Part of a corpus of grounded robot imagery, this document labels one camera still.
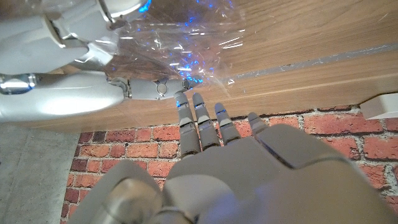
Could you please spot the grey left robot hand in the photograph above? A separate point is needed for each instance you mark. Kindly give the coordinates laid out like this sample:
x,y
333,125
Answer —
x,y
248,180

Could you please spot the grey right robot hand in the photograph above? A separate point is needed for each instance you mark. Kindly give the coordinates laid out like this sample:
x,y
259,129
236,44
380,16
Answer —
x,y
62,77

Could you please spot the clear cellophane sheet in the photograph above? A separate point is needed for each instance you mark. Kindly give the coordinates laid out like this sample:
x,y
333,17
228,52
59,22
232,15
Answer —
x,y
177,40

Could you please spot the red brick print backdrop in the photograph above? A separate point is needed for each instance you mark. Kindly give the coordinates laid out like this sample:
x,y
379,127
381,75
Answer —
x,y
217,143

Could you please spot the grey tape outline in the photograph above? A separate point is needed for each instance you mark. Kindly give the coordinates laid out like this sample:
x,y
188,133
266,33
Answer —
x,y
311,62

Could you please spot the white power strip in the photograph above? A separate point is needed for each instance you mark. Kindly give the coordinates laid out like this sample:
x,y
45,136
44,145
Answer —
x,y
381,105

